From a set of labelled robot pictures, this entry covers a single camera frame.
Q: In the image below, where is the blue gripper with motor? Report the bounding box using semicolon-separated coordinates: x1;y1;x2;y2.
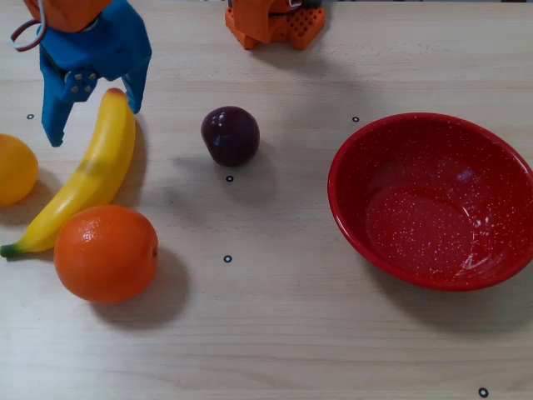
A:
38;0;153;148

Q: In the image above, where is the yellow plastic banana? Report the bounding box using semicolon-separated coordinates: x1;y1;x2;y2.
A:
0;87;137;260

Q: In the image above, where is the orange robot base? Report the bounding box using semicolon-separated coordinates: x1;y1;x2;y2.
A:
224;0;326;52

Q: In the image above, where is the red speckled enamel bowl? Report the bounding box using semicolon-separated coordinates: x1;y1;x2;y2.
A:
326;112;533;292

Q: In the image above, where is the yellow-orange plastic round fruit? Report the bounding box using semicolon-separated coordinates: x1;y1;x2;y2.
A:
0;132;40;208

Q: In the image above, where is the dark purple plastic plum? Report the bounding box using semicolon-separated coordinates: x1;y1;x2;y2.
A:
200;105;261;168

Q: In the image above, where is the orange plastic orange fruit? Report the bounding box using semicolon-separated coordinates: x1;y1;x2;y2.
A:
52;203;159;304

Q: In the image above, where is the red white gripper cable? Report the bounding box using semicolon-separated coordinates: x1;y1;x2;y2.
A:
9;0;47;53

